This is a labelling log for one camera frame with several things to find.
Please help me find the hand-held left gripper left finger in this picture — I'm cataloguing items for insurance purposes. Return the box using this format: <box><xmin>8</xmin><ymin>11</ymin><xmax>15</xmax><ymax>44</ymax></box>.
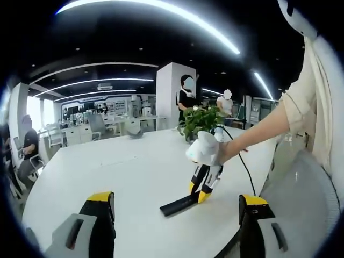
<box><xmin>44</xmin><ymin>191</ymin><xmax>117</xmax><ymax>258</ymax></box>

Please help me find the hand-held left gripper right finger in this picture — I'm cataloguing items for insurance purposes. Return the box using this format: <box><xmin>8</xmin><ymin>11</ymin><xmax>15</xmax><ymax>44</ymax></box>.
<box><xmin>238</xmin><ymin>193</ymin><xmax>293</xmax><ymax>258</ymax></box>

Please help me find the black remote control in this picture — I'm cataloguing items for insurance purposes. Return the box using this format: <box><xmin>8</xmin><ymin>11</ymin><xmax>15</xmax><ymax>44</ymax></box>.
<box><xmin>159</xmin><ymin>195</ymin><xmax>202</xmax><ymax>218</ymax></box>

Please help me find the person's right hand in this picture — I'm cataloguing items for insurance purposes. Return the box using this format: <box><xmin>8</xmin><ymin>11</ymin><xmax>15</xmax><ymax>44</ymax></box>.
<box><xmin>217</xmin><ymin>141</ymin><xmax>233</xmax><ymax>165</ymax></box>

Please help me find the white spray bottle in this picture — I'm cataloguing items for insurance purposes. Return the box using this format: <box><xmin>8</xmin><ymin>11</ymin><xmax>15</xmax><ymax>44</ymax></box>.
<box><xmin>214</xmin><ymin>127</ymin><xmax>226</xmax><ymax>143</ymax></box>

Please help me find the green potted plant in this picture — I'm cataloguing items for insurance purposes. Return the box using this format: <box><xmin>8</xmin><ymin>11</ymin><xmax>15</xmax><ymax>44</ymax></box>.
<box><xmin>177</xmin><ymin>105</ymin><xmax>227</xmax><ymax>142</ymax></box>

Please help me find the green board stand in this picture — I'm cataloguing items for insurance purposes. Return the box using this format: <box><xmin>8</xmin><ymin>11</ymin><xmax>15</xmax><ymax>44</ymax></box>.
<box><xmin>238</xmin><ymin>95</ymin><xmax>247</xmax><ymax>123</ymax></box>

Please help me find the white square pillar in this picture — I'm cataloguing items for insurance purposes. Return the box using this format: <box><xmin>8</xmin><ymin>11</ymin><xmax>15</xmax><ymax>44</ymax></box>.
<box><xmin>156</xmin><ymin>62</ymin><xmax>197</xmax><ymax>132</ymax></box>

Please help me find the grey curved object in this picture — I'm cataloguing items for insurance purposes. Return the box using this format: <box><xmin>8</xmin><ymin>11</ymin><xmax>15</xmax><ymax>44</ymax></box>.
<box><xmin>126</xmin><ymin>126</ymin><xmax>145</xmax><ymax>139</ymax></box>

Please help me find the white armrest chair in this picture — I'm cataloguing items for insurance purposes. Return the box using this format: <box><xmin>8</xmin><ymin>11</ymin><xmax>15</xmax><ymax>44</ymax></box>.
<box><xmin>26</xmin><ymin>155</ymin><xmax>47</xmax><ymax>183</ymax></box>

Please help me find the short ceiling light strip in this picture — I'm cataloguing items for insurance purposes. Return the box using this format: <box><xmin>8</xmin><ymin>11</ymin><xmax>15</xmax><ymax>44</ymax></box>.
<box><xmin>252</xmin><ymin>70</ymin><xmax>275</xmax><ymax>101</ymax></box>

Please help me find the white office chair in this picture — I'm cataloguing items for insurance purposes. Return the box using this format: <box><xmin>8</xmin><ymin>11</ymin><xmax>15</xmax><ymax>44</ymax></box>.
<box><xmin>47</xmin><ymin>123</ymin><xmax>67</xmax><ymax>148</ymax></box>

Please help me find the white desk row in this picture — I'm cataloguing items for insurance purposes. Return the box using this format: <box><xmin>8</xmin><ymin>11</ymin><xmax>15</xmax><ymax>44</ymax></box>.
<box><xmin>61</xmin><ymin>122</ymin><xmax>127</xmax><ymax>143</ymax></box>

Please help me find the long ceiling light strip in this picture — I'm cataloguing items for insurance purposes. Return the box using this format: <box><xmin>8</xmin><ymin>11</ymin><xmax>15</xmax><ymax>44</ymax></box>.
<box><xmin>55</xmin><ymin>0</ymin><xmax>241</xmax><ymax>54</ymax></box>

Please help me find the grey swivel chair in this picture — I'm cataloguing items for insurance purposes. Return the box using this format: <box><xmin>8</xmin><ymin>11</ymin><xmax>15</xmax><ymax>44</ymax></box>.
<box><xmin>88</xmin><ymin>114</ymin><xmax>106</xmax><ymax>141</ymax></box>

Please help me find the white worn device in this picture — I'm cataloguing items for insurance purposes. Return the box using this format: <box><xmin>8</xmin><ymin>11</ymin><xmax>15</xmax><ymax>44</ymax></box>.
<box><xmin>278</xmin><ymin>0</ymin><xmax>326</xmax><ymax>39</ymax></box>

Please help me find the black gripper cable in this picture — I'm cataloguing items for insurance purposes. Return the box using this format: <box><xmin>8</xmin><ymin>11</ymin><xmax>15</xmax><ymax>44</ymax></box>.
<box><xmin>211</xmin><ymin>127</ymin><xmax>258</xmax><ymax>197</ymax></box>

